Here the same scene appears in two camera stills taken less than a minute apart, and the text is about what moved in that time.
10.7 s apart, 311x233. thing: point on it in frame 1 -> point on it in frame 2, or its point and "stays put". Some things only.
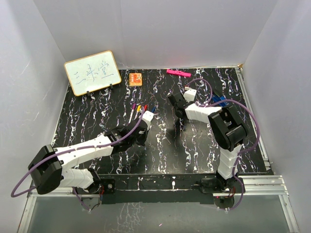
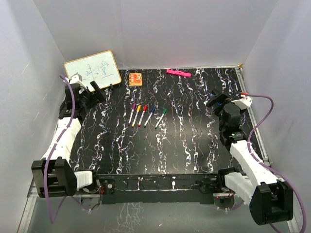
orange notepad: [135, 79] stays put
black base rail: [158, 188] stays put
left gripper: [142, 142] -> [99, 96]
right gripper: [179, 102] -> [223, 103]
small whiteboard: [92, 73] stays put
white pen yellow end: [138, 110] stays put
